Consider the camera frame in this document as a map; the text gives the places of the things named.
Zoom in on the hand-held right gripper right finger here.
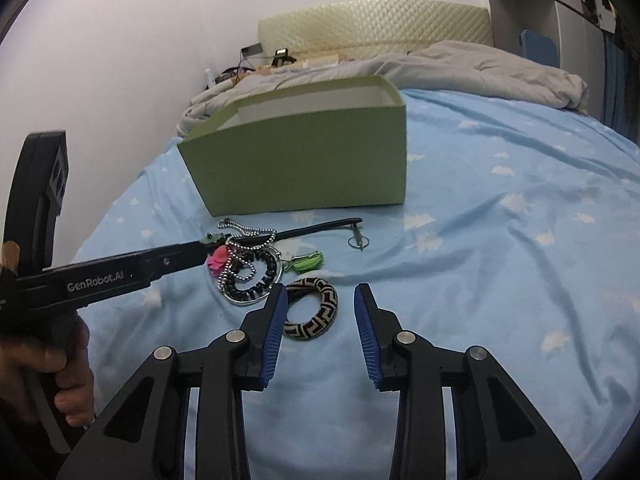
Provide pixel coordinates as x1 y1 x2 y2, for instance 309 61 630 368
353 283 583 480

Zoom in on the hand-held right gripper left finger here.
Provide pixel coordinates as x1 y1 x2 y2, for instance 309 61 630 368
55 285 290 480

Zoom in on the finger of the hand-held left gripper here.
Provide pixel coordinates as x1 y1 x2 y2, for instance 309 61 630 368
144 240 218 287

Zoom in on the pink flower hair clip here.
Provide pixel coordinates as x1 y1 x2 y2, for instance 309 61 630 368
206 246 231 277

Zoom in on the silver metal bangle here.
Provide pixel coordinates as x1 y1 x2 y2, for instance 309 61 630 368
217 245 288 307

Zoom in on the black beige patterned bangle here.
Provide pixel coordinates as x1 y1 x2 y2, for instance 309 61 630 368
282 276 339 340

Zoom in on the black spiral hair tie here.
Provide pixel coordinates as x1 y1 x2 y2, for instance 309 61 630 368
220 250 282 303

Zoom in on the green hair clip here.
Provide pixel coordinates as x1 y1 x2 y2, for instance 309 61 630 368
280 250 325 273

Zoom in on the silver ball chain necklace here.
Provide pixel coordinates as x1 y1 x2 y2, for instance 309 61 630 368
217 217 278 291

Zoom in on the small silver ring charm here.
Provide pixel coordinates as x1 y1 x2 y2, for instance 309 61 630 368
347 223 372 251

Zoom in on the black leather strap bracelet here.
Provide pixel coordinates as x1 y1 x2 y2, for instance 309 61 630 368
202 217 363 252

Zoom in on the green cardboard box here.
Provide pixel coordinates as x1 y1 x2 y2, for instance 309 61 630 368
177 74 408 217

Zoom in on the person's left hand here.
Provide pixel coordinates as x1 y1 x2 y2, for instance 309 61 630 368
0 317 96 431

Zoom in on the light blue printed bed sheet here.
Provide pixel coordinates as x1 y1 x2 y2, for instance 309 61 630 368
65 87 640 480

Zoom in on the grey blanket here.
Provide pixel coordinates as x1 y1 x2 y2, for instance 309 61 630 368
177 40 590 136

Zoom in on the cream quilted headboard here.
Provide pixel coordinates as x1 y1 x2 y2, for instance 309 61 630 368
257 0 493 56

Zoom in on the blue chair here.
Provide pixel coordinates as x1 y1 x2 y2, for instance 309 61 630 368
520 29 560 68

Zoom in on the white wardrobe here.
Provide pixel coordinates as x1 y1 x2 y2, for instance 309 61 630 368
485 0 601 121

